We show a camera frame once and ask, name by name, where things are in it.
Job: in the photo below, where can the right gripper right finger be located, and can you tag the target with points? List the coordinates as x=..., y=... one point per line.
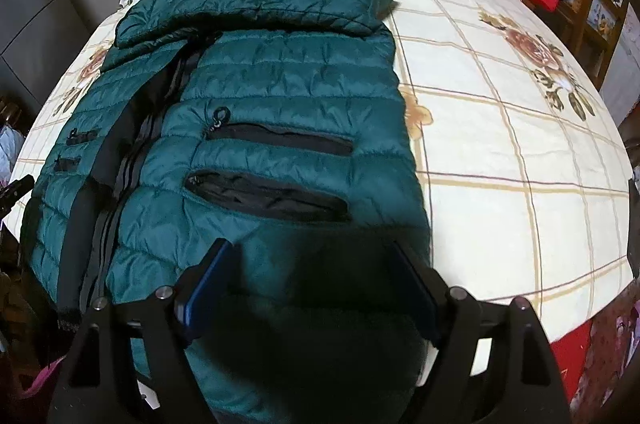
x=494, y=363

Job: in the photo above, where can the white plastic bag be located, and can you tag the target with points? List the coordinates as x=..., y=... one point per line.
x=11, y=143

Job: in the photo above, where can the wooden chair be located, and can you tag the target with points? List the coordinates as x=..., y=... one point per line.
x=591, y=31

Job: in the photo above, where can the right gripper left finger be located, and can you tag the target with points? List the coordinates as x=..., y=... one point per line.
x=128, y=361

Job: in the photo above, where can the grey wardrobe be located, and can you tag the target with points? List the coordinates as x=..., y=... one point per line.
x=39, y=41

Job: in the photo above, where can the green quilted down jacket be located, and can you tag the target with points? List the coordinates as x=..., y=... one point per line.
x=277, y=125

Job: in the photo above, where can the floral checked bed sheet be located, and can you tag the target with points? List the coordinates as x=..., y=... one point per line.
x=523, y=173

